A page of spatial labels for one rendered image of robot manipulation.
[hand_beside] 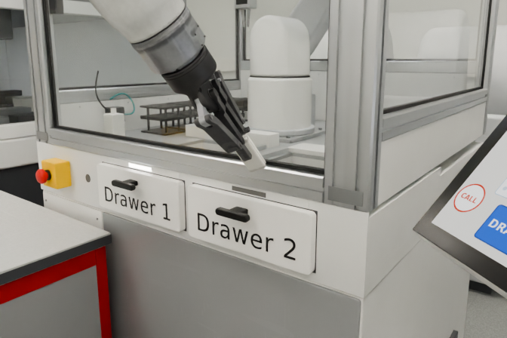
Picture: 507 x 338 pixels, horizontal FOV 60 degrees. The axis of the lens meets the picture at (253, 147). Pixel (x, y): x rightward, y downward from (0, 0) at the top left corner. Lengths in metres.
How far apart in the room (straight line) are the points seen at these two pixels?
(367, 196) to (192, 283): 0.47
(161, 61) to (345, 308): 0.50
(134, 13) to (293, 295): 0.55
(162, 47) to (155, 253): 0.60
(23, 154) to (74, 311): 0.77
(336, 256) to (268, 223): 0.13
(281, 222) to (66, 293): 0.59
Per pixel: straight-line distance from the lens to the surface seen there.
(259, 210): 0.80
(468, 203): 0.58
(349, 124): 0.69
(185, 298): 1.05
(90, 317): 1.23
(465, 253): 0.55
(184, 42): 0.59
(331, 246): 0.76
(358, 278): 0.76
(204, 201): 0.88
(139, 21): 0.57
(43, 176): 1.28
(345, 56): 0.69
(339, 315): 0.81
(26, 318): 1.13
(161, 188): 0.97
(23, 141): 1.78
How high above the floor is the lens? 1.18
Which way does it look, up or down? 11 degrees down
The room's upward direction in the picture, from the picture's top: straight up
